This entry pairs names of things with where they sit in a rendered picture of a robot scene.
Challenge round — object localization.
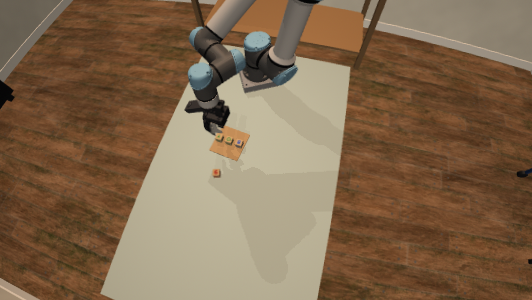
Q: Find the orange flat mat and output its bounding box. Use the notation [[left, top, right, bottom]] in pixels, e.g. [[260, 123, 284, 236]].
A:
[[209, 126, 250, 161]]

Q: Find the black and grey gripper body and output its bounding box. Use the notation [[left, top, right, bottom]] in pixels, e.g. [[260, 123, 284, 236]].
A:
[[201, 99, 230, 129]]

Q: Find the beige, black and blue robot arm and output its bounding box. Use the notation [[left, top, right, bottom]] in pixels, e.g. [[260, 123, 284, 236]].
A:
[[185, 0, 322, 113]]

